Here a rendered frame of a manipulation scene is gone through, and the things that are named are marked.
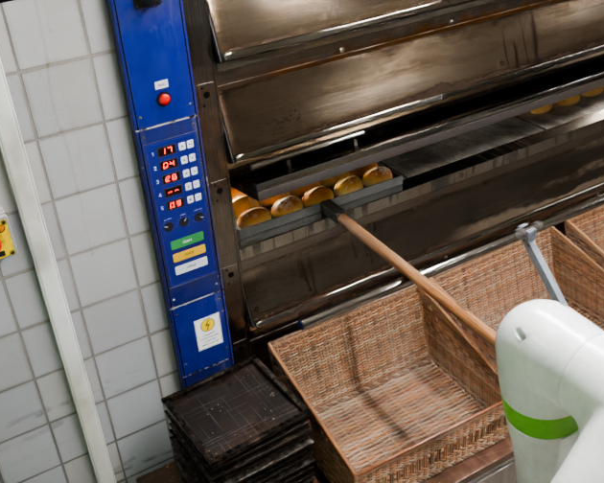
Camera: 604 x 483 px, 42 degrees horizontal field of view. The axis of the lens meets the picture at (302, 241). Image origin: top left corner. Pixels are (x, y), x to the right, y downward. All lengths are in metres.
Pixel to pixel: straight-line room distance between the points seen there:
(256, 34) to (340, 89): 0.32
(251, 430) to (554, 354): 1.13
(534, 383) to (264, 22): 1.19
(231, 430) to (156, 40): 0.95
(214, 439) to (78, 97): 0.87
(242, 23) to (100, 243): 0.63
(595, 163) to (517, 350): 2.00
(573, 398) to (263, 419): 1.15
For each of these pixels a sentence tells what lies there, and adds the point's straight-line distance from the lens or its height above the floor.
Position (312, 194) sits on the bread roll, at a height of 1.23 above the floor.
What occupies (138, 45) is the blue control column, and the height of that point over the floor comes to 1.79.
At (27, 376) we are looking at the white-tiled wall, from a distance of 2.10.
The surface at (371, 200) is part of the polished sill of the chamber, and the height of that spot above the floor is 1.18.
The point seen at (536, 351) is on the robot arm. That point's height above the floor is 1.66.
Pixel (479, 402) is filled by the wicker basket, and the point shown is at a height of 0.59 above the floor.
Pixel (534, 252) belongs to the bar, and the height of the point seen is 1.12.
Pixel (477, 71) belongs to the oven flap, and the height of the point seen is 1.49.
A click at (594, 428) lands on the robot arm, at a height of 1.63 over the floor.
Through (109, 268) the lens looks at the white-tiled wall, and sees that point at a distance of 2.01.
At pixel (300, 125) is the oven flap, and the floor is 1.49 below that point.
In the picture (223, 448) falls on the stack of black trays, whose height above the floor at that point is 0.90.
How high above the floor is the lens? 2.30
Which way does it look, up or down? 32 degrees down
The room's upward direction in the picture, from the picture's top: 4 degrees counter-clockwise
